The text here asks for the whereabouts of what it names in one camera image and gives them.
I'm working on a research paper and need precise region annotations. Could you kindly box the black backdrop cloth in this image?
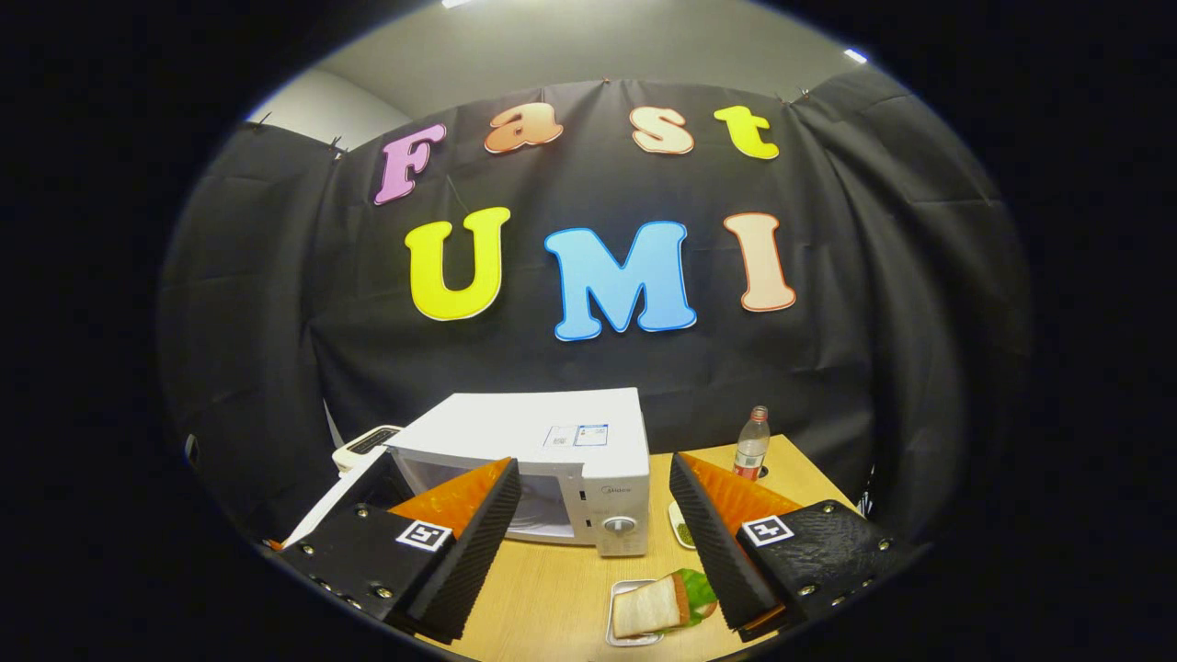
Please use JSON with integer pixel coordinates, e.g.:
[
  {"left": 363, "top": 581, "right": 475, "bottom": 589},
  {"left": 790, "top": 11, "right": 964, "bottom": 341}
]
[{"left": 156, "top": 66, "right": 1035, "bottom": 553}]

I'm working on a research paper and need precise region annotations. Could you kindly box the clear bottle with red label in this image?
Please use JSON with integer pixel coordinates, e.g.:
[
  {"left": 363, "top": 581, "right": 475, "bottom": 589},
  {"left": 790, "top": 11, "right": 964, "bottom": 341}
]
[{"left": 733, "top": 405, "right": 771, "bottom": 482}]

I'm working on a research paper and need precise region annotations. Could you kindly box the white microwave oven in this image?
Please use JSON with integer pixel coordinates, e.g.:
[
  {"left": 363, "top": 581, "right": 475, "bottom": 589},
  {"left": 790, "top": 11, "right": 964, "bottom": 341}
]
[{"left": 280, "top": 388, "right": 651, "bottom": 558}]

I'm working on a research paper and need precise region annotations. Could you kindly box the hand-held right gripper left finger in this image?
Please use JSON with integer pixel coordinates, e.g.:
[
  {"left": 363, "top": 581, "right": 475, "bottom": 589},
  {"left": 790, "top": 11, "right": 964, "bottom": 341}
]
[{"left": 276, "top": 457, "right": 522, "bottom": 645}]

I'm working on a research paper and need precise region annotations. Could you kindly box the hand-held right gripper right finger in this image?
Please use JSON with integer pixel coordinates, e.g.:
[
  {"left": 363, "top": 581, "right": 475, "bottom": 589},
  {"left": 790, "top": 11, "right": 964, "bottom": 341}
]
[{"left": 668, "top": 452, "right": 907, "bottom": 643}]

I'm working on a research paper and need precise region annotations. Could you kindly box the white toaster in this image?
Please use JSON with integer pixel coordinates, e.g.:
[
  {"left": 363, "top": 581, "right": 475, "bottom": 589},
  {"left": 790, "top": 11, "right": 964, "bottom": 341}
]
[{"left": 333, "top": 425, "right": 404, "bottom": 474}]

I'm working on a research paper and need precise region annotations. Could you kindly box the small white rectangular tray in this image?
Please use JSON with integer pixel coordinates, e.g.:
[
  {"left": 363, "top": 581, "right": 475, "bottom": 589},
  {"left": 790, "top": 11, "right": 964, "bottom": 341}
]
[{"left": 605, "top": 579, "right": 692, "bottom": 647}]

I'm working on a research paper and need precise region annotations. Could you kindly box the small dish of snacks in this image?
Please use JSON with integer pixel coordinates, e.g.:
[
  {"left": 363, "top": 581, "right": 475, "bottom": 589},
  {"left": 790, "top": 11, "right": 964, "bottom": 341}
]
[{"left": 668, "top": 499, "right": 698, "bottom": 551}]

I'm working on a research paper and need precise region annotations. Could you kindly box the sandwich with lettuce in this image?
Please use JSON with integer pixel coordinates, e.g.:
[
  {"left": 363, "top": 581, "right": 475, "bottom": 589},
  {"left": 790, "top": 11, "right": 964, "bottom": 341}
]
[{"left": 613, "top": 568, "right": 719, "bottom": 638}]

